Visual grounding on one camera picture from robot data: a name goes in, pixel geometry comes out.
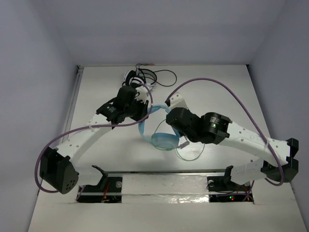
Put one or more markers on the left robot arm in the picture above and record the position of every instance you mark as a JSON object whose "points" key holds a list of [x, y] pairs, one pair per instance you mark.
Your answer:
{"points": [[57, 169]]}

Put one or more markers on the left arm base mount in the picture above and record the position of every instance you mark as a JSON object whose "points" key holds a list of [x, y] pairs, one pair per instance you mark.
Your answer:
{"points": [[108, 190]]}

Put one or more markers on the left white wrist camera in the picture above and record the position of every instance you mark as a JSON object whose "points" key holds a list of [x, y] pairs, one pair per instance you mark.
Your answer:
{"points": [[142, 93]]}

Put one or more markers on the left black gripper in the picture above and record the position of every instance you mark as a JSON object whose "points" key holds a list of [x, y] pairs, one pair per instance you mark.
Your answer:
{"points": [[141, 111]]}

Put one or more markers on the silver taped base cover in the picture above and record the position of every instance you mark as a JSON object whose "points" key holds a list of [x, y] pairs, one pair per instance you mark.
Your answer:
{"points": [[164, 188]]}

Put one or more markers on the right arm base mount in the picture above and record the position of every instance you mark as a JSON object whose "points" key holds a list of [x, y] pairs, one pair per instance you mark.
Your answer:
{"points": [[221, 192]]}

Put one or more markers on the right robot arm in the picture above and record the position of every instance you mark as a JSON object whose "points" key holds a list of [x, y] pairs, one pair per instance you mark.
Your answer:
{"points": [[276, 159]]}

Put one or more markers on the metal rail left edge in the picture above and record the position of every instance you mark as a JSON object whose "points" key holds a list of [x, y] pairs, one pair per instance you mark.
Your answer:
{"points": [[73, 98]]}

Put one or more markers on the light blue headphones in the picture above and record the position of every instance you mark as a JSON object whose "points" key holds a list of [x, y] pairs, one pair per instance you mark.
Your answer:
{"points": [[161, 140]]}

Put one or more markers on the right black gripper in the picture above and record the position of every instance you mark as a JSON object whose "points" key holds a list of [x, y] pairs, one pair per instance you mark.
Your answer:
{"points": [[181, 133]]}

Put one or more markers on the black white headphones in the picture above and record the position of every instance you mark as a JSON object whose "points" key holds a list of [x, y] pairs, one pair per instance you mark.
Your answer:
{"points": [[135, 78]]}

